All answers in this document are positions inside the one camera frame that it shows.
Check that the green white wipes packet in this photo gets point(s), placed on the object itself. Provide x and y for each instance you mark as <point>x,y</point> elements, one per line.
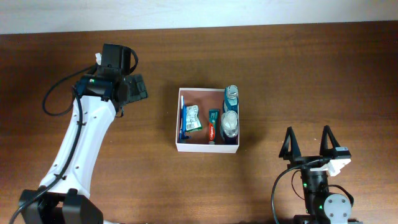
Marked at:
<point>192,119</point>

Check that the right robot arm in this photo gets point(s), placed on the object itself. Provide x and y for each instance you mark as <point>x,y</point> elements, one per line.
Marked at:
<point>324,202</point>

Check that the blue mouthwash bottle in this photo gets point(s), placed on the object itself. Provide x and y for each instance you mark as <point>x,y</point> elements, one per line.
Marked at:
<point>231,99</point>

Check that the Colgate toothpaste tube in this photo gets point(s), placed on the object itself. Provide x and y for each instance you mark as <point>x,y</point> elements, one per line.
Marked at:
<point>213,121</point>

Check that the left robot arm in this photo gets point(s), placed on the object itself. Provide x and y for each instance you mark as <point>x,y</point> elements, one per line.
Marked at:
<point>99,96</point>

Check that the clear purple sanitizer bottle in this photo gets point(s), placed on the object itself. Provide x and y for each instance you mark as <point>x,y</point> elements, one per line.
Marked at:
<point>229,128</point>

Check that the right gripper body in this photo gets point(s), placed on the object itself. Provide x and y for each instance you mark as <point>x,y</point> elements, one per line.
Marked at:
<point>303,160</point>

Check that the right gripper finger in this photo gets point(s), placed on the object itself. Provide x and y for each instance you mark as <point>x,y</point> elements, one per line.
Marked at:
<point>290,149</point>
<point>327,135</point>

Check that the blue white toothbrush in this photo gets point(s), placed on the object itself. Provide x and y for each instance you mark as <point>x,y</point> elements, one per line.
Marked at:
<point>182,120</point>

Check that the blue disposable razor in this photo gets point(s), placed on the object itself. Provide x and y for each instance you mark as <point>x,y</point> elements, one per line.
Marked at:
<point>186,137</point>

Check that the white cardboard box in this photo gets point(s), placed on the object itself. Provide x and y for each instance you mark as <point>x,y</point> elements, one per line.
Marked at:
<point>205,98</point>

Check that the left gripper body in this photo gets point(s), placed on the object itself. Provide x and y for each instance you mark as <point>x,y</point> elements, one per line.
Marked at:
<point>138,89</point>

